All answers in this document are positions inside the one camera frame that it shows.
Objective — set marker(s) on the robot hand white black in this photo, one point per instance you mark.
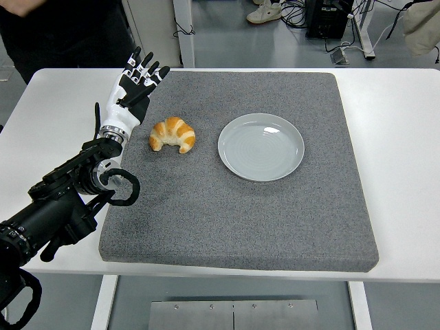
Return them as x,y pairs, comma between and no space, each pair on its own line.
120,113

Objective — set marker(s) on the person's hand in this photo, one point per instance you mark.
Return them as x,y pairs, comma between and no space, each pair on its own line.
15,6

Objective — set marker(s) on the golden croissant bread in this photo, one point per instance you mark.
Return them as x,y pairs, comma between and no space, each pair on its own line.
175,130

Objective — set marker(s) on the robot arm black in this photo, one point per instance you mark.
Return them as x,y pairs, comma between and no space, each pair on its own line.
62,206

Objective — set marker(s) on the grey round plate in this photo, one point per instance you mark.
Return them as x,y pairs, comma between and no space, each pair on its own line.
261,148

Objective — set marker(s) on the grey metal plate with screws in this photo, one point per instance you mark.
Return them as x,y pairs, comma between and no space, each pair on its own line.
206,316

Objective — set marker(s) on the white cabinet panel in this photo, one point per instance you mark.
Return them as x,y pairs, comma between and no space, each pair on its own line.
154,31

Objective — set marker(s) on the grey speckled mat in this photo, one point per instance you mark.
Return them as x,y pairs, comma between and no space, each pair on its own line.
223,220

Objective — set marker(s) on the person's white shoe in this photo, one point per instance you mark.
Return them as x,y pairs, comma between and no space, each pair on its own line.
263,14

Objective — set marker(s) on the grey power adapter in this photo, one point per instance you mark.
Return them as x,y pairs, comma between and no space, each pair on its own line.
339,56

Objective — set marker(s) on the black computer tower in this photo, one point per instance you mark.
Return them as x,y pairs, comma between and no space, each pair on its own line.
328,19

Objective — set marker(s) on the white desk leg with foot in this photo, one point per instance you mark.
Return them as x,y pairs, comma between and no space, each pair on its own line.
366,34

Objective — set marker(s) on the white table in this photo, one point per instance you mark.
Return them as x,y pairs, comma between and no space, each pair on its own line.
398,172

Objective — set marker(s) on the beige cloth bag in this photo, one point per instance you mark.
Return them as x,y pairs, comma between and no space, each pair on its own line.
421,27

